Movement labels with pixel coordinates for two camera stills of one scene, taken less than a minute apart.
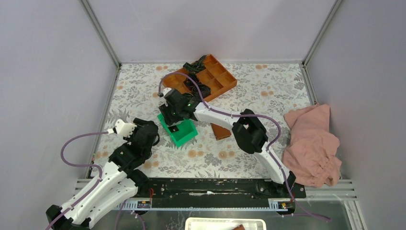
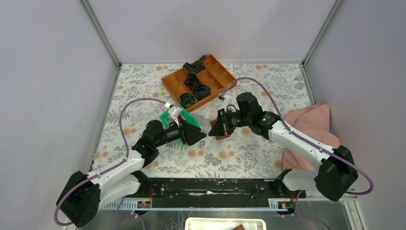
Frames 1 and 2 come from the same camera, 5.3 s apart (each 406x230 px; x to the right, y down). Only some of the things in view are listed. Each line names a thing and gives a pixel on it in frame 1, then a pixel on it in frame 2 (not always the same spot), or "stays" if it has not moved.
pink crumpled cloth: (311, 153) stays
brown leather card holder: (220, 132) stays
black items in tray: (193, 69) stays
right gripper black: (164, 109) to (222, 127)
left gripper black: (138, 122) to (188, 134)
